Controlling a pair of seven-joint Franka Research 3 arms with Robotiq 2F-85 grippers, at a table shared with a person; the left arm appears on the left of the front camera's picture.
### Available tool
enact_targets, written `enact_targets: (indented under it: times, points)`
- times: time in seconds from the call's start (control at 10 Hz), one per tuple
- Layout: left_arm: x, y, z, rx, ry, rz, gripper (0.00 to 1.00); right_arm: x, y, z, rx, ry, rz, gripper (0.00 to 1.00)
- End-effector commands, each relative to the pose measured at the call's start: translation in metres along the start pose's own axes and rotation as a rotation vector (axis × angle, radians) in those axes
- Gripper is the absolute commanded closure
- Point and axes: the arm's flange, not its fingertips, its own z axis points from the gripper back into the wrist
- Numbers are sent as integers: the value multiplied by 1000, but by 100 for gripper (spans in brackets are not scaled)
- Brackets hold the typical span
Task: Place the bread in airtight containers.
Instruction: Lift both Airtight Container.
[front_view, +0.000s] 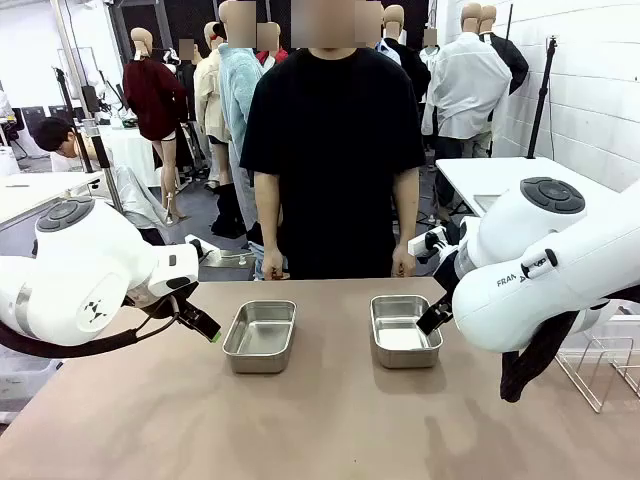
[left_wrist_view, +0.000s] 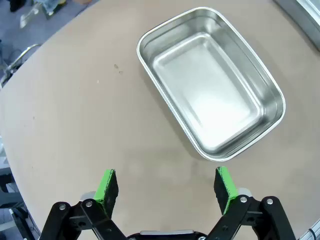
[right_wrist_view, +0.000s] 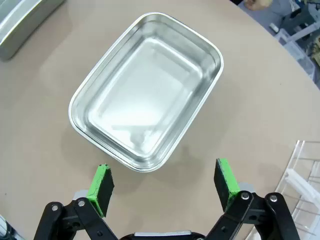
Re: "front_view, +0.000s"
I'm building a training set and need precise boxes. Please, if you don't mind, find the seated background person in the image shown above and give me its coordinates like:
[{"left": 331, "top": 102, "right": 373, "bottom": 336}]
[{"left": 32, "top": 117, "right": 167, "bottom": 246}]

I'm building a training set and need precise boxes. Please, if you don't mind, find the metal wire rack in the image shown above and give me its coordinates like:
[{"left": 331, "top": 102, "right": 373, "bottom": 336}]
[{"left": 553, "top": 334, "right": 640, "bottom": 414}]

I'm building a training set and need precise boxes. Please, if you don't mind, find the large white table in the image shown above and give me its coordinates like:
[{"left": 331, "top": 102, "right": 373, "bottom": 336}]
[{"left": 434, "top": 156, "right": 626, "bottom": 219}]

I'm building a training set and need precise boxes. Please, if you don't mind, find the black right arm cable sleeve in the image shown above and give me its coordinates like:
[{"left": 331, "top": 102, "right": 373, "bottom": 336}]
[{"left": 499, "top": 309, "right": 582, "bottom": 404}]

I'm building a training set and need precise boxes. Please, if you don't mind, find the blue denim garment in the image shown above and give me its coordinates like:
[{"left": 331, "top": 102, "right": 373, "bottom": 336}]
[{"left": 248, "top": 242, "right": 267, "bottom": 281}]

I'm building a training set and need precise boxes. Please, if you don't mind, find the mannequin in black jacket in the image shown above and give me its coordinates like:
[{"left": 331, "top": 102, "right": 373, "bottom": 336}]
[
  {"left": 479, "top": 4, "right": 530, "bottom": 96},
  {"left": 382, "top": 4, "right": 432, "bottom": 104}
]

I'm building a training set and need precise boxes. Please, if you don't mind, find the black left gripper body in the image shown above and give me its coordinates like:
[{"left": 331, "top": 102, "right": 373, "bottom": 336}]
[{"left": 168, "top": 282, "right": 214, "bottom": 334}]

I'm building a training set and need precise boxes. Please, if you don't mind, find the tall black tripod stand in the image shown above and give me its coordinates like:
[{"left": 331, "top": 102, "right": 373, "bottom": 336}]
[{"left": 526, "top": 34, "right": 560, "bottom": 161}]

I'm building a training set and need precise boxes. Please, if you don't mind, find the mannequin in red garment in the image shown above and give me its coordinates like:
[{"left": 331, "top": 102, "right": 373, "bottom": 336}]
[{"left": 254, "top": 22, "right": 291, "bottom": 71}]

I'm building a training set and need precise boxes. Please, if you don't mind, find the person's right forearm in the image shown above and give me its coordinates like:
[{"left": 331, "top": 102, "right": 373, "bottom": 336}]
[{"left": 253, "top": 170, "right": 284, "bottom": 251}]

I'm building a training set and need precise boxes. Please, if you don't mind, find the black clothes pile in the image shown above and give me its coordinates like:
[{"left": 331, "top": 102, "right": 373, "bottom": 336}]
[{"left": 211, "top": 182, "right": 250, "bottom": 240}]

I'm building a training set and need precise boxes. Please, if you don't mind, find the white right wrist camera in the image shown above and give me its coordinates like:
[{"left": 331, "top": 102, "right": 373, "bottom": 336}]
[{"left": 407, "top": 224, "right": 469, "bottom": 261}]

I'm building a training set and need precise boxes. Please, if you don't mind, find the person's left forearm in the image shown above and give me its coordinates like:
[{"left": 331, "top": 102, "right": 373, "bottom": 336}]
[{"left": 392, "top": 167, "right": 420, "bottom": 249}]

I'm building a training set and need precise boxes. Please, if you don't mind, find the stainless steel rectangular container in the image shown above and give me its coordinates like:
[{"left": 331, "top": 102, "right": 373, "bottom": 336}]
[
  {"left": 369, "top": 294, "right": 445, "bottom": 370},
  {"left": 221, "top": 299, "right": 297, "bottom": 375}
]

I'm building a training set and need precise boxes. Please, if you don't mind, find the mannequin in maroon top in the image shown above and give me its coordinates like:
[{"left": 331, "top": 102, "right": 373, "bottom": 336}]
[{"left": 122, "top": 27, "right": 190, "bottom": 225}]

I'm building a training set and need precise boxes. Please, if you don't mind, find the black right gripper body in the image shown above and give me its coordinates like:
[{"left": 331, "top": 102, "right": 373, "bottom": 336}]
[{"left": 430, "top": 247, "right": 466, "bottom": 326}]

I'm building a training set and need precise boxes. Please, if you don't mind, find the person torso black t-shirt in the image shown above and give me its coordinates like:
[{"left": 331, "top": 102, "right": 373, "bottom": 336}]
[{"left": 239, "top": 0, "right": 427, "bottom": 280}]

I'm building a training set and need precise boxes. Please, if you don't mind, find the mannequin in white shirt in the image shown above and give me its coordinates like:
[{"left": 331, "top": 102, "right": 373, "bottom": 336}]
[{"left": 421, "top": 2, "right": 514, "bottom": 221}]

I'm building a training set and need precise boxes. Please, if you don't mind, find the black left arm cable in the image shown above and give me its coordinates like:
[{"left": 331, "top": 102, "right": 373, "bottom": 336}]
[{"left": 0, "top": 297, "right": 180, "bottom": 359}]

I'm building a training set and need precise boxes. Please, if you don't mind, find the grey metal base plate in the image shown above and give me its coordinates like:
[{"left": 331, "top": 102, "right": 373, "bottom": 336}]
[{"left": 199, "top": 247, "right": 257, "bottom": 271}]

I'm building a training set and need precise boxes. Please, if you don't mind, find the low white table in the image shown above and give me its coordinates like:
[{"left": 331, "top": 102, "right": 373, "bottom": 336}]
[{"left": 0, "top": 170, "right": 109, "bottom": 231}]

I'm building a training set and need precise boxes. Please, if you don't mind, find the black stand with clamp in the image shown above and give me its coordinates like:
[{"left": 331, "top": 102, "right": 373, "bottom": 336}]
[{"left": 52, "top": 66, "right": 125, "bottom": 214}]

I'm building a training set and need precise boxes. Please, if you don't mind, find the person's right hand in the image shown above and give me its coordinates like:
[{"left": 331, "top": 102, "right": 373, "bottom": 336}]
[{"left": 260, "top": 247, "right": 289, "bottom": 280}]

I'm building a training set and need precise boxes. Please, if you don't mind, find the person's left hand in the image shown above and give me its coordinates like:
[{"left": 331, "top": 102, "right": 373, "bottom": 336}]
[{"left": 391, "top": 243, "right": 417, "bottom": 279}]

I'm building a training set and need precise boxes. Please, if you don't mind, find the mannequin in beige shirt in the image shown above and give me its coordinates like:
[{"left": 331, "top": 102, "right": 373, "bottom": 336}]
[{"left": 192, "top": 22, "right": 234, "bottom": 191}]

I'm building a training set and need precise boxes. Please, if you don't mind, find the mannequin in light blue fleece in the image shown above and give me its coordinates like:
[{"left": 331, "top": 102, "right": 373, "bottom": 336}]
[{"left": 217, "top": 0, "right": 266, "bottom": 236}]

